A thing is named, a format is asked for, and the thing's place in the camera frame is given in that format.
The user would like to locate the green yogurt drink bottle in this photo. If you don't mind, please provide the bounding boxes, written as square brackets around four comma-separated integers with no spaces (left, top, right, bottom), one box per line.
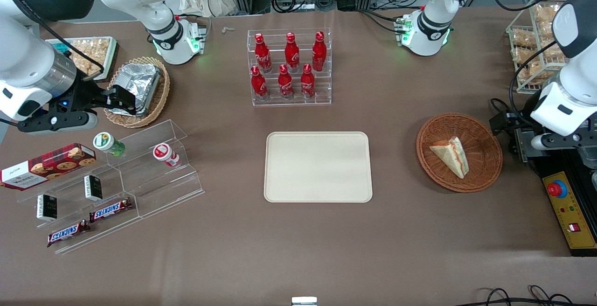
[93,132,126,157]

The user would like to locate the light tan wicker basket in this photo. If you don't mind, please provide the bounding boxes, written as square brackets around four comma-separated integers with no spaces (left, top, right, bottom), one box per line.
[104,56,171,129]

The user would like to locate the small black carton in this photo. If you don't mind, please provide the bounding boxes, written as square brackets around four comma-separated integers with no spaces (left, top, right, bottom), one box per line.
[84,174,103,202]
[36,194,58,222]

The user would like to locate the Snickers chocolate bar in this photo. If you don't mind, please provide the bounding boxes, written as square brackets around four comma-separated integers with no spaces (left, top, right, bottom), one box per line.
[90,198,133,223]
[47,220,91,248]

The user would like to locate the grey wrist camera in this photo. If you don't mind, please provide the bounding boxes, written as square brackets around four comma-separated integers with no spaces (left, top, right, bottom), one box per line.
[531,132,584,151]
[18,112,99,135]

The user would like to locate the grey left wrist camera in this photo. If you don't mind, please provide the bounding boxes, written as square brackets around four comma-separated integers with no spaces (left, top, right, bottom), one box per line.
[531,132,584,151]

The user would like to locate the red tartan cookie box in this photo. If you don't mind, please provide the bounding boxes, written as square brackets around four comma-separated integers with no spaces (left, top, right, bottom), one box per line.
[0,143,97,191]

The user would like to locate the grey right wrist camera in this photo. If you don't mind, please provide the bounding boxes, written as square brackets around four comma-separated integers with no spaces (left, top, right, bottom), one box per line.
[18,112,99,135]

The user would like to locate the beige rectangular tray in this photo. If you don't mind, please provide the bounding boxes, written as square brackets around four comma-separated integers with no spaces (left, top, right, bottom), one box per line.
[264,132,373,203]

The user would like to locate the yellow emergency stop box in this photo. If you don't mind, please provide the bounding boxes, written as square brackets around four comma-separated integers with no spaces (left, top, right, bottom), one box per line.
[542,171,597,250]

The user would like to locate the silver foil packet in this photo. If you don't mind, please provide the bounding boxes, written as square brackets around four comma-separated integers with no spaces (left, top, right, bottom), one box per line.
[108,63,161,117]

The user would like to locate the red cola bottle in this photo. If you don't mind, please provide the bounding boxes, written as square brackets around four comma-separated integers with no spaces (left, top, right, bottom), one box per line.
[278,64,294,100]
[285,32,300,72]
[254,33,272,73]
[300,63,316,99]
[312,31,326,72]
[250,65,269,101]

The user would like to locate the red yogurt drink bottle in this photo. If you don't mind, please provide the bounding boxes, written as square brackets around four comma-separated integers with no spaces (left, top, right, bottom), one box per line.
[153,143,180,167]

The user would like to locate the triangular wrapped sandwich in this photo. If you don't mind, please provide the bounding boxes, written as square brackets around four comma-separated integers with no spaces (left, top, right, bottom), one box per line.
[429,137,469,179]

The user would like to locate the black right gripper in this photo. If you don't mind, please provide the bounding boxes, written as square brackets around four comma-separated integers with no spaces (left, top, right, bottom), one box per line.
[48,80,139,117]

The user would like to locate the teal crate of crackers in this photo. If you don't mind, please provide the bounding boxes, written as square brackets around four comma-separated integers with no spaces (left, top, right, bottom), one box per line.
[45,36,119,82]

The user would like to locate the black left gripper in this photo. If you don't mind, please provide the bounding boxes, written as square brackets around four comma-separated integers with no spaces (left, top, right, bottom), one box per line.
[489,111,542,163]

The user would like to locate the white wire snack rack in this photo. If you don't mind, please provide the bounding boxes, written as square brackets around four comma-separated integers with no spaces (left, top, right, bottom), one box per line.
[506,0,573,94]

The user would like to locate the clear bag of crackers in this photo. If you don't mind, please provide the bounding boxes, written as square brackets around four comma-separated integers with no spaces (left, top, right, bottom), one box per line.
[515,47,565,85]
[512,28,537,49]
[534,5,560,36]

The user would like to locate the brown round wicker basket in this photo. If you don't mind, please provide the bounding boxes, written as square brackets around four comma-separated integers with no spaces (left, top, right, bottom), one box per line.
[416,112,503,193]

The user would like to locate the black floor cables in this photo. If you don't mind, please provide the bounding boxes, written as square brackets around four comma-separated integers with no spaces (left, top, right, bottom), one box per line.
[459,285,597,306]

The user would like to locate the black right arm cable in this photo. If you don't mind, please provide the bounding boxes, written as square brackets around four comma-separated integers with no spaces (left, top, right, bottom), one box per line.
[0,0,105,82]

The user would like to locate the clear acrylic bottle rack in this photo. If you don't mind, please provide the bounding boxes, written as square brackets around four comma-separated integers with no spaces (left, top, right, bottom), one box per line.
[246,28,333,107]

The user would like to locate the clear acrylic stepped shelf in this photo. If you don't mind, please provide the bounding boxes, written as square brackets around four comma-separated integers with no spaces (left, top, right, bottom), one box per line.
[18,119,206,255]

